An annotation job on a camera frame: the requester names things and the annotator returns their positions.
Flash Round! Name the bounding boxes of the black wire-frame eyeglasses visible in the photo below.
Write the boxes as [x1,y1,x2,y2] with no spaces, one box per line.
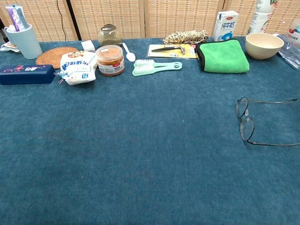
[235,96,300,147]

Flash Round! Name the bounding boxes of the blue table carpet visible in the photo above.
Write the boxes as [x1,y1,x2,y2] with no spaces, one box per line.
[0,36,300,225]

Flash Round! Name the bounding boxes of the mint green scrub brush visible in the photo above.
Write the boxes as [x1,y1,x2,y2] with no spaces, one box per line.
[132,63,181,77]
[133,59,183,69]

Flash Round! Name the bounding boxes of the white plastic spoon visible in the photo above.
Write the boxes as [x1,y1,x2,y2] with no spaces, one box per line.
[122,42,136,62]

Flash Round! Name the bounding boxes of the razor in yellow card package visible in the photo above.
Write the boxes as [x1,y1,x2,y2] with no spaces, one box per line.
[146,44,199,60]

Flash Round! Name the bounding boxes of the clear jar with orange contents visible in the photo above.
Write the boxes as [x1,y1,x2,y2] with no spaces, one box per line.
[95,45,125,77]

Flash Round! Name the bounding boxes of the white printed salt bag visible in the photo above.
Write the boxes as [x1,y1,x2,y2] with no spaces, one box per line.
[60,50,98,86]

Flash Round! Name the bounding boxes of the glass jar of green grains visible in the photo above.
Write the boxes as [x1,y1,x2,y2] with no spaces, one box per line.
[97,23,123,47]

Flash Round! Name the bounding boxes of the small white box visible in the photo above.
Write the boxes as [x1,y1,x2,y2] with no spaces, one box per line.
[81,40,96,53]

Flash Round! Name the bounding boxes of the folded green microfibre towel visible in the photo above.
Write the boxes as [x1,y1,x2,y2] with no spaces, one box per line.
[196,39,250,73]

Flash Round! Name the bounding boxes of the bamboo folding screen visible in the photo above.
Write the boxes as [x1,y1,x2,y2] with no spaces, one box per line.
[0,0,300,43]

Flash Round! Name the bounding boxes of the blue binder clip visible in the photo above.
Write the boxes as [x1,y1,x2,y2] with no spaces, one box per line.
[54,71,65,84]

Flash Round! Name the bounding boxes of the round woven rattan coaster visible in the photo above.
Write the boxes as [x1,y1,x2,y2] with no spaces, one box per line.
[35,46,79,70]

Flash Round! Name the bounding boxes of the white blue milk carton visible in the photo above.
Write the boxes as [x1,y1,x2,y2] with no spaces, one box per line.
[212,10,239,42]

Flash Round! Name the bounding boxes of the black stand pole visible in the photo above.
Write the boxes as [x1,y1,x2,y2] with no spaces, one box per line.
[66,0,82,41]

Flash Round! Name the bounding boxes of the beige bowl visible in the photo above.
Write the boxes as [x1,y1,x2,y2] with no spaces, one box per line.
[245,32,285,60]

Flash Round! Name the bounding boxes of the dark blue rectangular box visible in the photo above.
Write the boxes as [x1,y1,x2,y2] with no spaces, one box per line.
[0,64,56,85]

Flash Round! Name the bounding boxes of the light blue plastic cup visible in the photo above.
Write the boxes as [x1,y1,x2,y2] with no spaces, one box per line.
[4,23,43,60]

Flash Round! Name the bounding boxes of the white drink bottle yellow cap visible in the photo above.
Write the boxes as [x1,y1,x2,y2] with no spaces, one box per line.
[246,0,274,36]

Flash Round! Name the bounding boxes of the white crumpled packet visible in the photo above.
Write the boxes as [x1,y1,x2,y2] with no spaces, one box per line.
[0,41,21,53]

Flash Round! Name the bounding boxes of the purple toothpaste tube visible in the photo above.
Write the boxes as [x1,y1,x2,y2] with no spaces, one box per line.
[5,4,26,32]

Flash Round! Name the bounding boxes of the coiled tan black rope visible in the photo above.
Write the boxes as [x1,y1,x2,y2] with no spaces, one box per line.
[163,30,209,45]

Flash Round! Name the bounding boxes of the thin black hanging cable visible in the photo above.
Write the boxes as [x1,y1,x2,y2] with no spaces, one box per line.
[56,0,68,42]

